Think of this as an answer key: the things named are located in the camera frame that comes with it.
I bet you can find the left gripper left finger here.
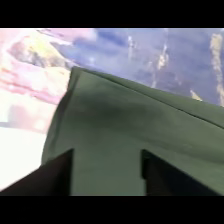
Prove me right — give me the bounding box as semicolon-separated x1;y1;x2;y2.
0;148;74;197

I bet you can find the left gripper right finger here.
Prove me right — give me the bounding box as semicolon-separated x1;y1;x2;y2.
140;149;219;197

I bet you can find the dark green garment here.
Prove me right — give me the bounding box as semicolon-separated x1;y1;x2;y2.
41;65;224;197

